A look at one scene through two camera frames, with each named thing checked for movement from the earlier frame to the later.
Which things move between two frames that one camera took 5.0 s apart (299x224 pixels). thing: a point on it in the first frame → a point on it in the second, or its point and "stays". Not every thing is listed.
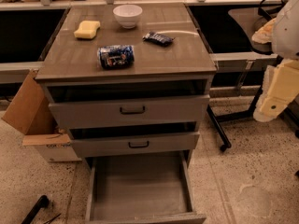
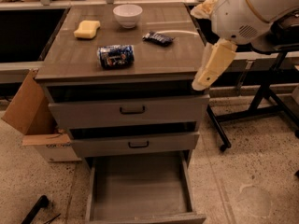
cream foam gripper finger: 264,34 → 205,9
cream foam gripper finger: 280,86 → 218,56
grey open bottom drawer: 141,189 stays
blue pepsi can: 116,56 stays
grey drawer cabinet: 155,108 stays
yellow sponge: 87,29 stays
